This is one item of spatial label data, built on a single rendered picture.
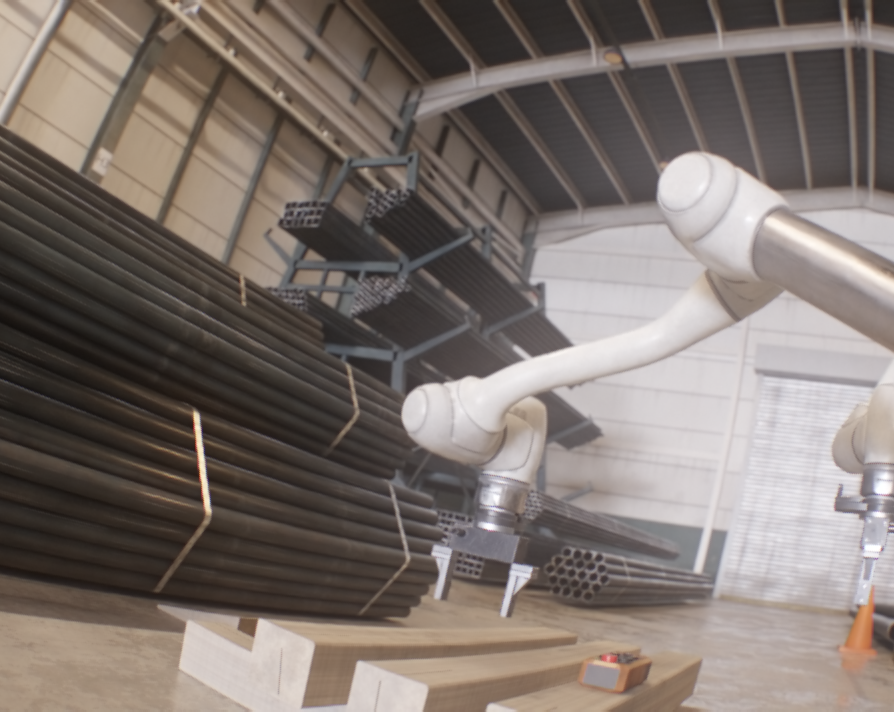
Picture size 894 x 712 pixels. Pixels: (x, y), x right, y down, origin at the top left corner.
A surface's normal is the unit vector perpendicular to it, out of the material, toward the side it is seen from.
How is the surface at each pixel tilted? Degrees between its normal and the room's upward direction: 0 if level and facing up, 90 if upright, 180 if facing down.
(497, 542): 90
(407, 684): 90
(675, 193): 83
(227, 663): 90
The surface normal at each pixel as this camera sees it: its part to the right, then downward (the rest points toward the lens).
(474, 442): 0.26, 0.67
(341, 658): 0.86, 0.09
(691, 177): -0.75, -0.37
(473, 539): -0.45, -0.32
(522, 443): 0.62, -0.07
